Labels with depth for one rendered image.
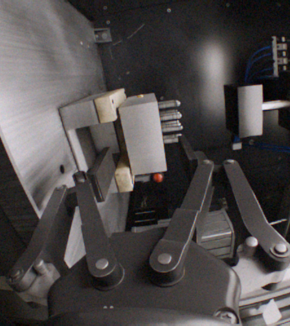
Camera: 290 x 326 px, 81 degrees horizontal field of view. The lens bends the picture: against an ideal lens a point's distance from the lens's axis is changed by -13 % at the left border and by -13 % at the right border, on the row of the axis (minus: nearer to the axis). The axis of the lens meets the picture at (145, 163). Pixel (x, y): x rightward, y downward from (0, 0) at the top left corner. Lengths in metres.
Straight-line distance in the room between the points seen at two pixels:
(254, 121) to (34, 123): 0.32
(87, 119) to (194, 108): 0.39
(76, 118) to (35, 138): 0.07
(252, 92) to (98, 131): 0.26
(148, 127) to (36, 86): 0.14
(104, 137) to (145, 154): 0.10
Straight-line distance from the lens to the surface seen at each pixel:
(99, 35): 0.57
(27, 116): 0.20
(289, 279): 0.33
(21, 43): 0.23
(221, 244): 0.47
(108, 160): 0.22
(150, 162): 0.27
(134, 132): 0.25
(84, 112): 0.24
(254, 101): 0.35
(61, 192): 0.17
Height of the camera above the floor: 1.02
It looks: 5 degrees down
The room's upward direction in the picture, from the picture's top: 81 degrees clockwise
